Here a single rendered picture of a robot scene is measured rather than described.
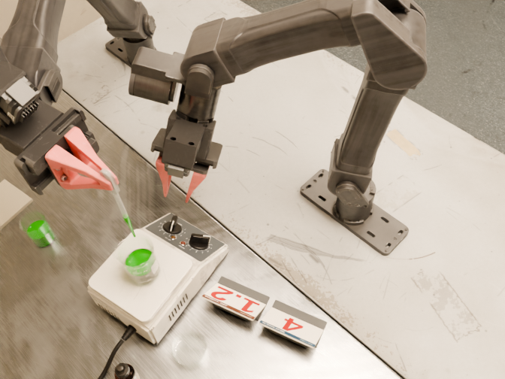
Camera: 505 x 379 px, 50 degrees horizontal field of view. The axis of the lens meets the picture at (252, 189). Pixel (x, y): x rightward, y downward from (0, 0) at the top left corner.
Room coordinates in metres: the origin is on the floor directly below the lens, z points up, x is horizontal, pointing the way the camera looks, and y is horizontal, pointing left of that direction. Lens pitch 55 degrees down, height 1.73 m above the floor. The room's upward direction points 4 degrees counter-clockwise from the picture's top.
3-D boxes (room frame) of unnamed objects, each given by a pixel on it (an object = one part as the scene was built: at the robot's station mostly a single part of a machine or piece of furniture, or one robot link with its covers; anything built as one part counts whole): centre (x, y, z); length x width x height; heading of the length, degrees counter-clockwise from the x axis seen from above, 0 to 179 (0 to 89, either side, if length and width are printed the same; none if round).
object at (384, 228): (0.52, -0.18, 0.94); 0.20 x 0.07 x 0.08; 43
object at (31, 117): (0.45, 0.26, 1.28); 0.07 x 0.06 x 0.11; 144
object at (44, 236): (0.51, 0.38, 0.93); 0.04 x 0.04 x 0.06
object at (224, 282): (0.36, 0.04, 0.92); 0.09 x 0.06 x 0.04; 61
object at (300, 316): (0.32, -0.05, 0.92); 0.09 x 0.06 x 0.04; 61
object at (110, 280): (0.38, 0.18, 0.98); 0.12 x 0.12 x 0.01; 53
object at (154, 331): (0.41, 0.16, 0.94); 0.22 x 0.13 x 0.08; 144
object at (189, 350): (0.29, 0.11, 0.91); 0.06 x 0.06 x 0.02
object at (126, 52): (0.97, 0.23, 0.94); 0.20 x 0.07 x 0.08; 43
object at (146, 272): (0.38, 0.17, 1.02); 0.06 x 0.05 x 0.08; 96
